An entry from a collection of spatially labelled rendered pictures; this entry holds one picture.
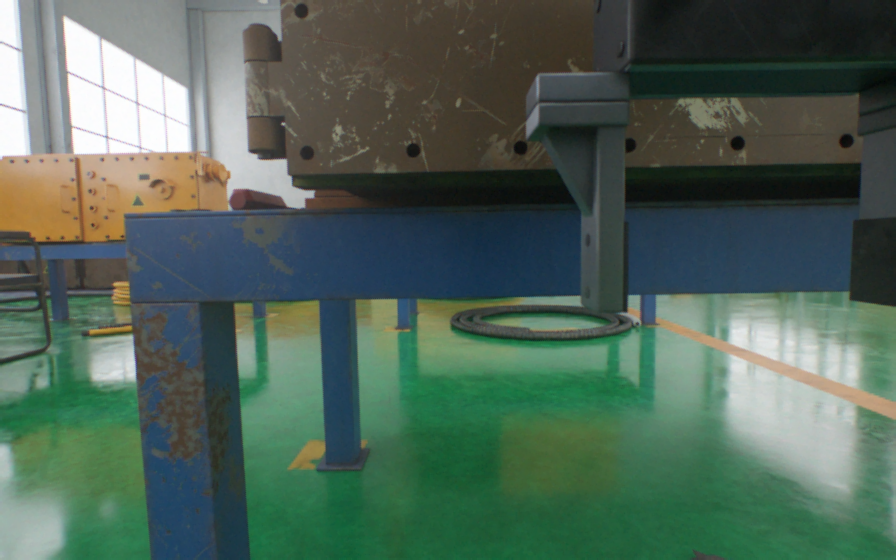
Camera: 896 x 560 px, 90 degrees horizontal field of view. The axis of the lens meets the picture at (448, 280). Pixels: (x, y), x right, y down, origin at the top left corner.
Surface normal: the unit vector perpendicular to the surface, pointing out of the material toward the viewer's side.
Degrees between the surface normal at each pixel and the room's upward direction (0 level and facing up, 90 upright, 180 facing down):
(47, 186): 90
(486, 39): 90
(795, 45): 90
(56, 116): 90
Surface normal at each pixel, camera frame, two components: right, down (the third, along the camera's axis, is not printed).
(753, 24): 0.00, 0.08
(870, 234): -1.00, 0.02
